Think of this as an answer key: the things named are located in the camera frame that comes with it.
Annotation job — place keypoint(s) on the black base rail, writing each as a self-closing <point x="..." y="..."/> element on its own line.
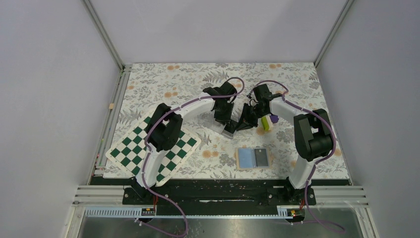
<point x="209" y="198"/>

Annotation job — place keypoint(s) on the tan card holder wallet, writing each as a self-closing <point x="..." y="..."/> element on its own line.
<point x="245" y="158"/>

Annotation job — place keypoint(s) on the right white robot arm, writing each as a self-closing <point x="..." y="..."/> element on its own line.
<point x="314" y="138"/>

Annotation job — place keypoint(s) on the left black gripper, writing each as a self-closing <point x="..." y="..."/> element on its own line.
<point x="226" y="118"/>

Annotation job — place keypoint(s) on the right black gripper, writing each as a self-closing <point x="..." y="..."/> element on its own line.
<point x="246" y="122"/>

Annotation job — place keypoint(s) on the green purple toy brick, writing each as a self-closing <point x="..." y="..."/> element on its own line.
<point x="268" y="121"/>

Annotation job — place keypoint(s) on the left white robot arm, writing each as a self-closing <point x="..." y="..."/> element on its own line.
<point x="165" y="125"/>

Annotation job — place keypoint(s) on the clear acrylic card box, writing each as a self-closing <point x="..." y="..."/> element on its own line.
<point x="208" y="121"/>

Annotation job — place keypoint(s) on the green white chessboard mat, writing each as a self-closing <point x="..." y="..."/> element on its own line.
<point x="129" y="152"/>

